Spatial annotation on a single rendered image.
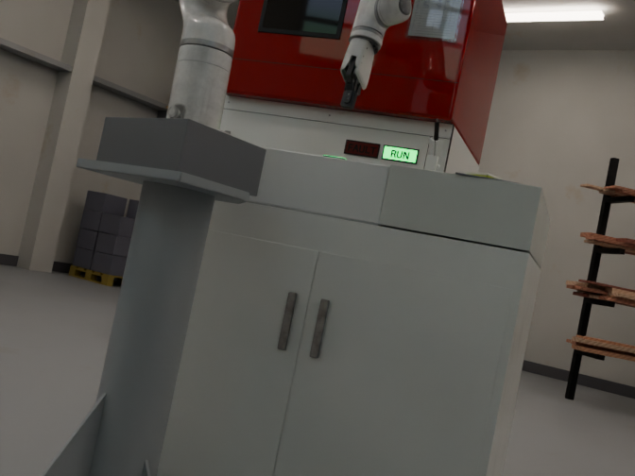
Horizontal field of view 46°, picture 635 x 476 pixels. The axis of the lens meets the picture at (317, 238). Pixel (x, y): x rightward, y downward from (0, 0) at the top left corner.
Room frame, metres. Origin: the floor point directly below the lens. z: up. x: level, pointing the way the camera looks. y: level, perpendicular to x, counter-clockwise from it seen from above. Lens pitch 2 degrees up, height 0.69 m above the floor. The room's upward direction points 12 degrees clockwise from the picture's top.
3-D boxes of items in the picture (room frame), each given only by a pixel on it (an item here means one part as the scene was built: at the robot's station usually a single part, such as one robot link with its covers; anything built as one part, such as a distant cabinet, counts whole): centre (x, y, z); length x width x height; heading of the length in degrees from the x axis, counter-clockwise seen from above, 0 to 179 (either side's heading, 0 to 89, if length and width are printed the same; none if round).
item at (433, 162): (2.04, -0.27, 1.03); 0.06 x 0.04 x 0.13; 160
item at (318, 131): (2.50, 0.03, 1.02); 0.81 x 0.03 x 0.40; 70
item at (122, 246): (9.18, 2.22, 0.52); 1.04 x 0.70 x 1.04; 145
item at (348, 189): (1.91, 0.11, 0.89); 0.55 x 0.09 x 0.14; 70
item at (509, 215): (2.01, -0.40, 0.89); 0.62 x 0.35 x 0.14; 160
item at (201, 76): (1.67, 0.32, 1.02); 0.19 x 0.19 x 0.18
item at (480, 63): (2.80, -0.07, 1.52); 0.81 x 0.75 x 0.60; 70
